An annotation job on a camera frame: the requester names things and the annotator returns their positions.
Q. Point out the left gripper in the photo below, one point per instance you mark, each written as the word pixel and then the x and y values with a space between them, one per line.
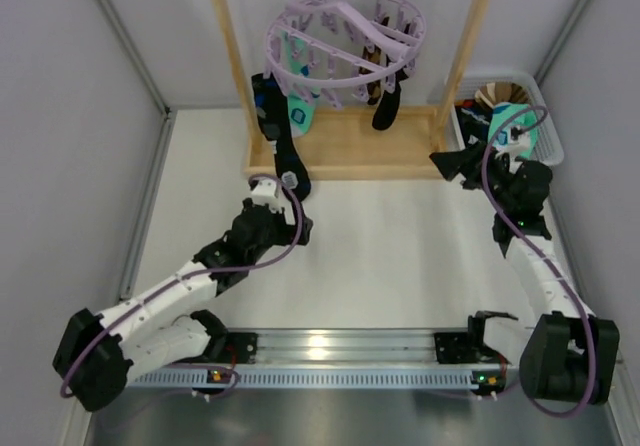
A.
pixel 291 218

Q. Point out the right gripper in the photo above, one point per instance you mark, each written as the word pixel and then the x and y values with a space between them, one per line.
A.
pixel 473 165

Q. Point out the black patterned sock back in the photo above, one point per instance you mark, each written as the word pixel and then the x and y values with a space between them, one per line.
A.
pixel 474 123

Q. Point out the black patterned sock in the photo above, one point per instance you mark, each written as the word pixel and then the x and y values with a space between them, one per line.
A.
pixel 273 120
pixel 474 123

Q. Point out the black patterned sock front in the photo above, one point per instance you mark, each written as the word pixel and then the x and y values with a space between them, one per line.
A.
pixel 273 120

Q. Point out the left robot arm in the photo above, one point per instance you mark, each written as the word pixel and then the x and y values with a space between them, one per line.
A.
pixel 101 353

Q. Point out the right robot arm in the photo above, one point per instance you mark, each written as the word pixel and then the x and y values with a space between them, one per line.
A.
pixel 569 355

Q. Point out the brown argyle socks in basket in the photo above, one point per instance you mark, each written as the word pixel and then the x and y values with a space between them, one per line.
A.
pixel 489 95

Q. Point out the wooden hanger rack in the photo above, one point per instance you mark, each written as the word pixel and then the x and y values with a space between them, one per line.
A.
pixel 342 144

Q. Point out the purple round clip hanger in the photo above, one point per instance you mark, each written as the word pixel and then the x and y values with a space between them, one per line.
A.
pixel 348 44

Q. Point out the white plastic basket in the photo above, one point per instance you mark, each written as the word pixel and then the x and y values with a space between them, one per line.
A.
pixel 547 148

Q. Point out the mint green sock back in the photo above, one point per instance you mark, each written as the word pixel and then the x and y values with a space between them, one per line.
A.
pixel 300 112

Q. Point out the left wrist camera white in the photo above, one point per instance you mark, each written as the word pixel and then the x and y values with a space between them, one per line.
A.
pixel 265 191

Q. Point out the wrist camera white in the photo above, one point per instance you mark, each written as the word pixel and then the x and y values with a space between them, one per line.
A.
pixel 515 143
pixel 265 191

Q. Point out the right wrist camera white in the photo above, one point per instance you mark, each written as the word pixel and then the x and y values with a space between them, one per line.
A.
pixel 515 143

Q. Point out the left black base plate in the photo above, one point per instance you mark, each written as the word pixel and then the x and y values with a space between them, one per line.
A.
pixel 240 348

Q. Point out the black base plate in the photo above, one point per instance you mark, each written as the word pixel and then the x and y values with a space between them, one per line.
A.
pixel 454 348
pixel 240 348

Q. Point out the aluminium mounting rail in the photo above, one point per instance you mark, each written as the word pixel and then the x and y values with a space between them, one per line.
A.
pixel 341 359

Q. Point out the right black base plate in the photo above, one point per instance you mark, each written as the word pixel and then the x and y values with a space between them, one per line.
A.
pixel 454 348

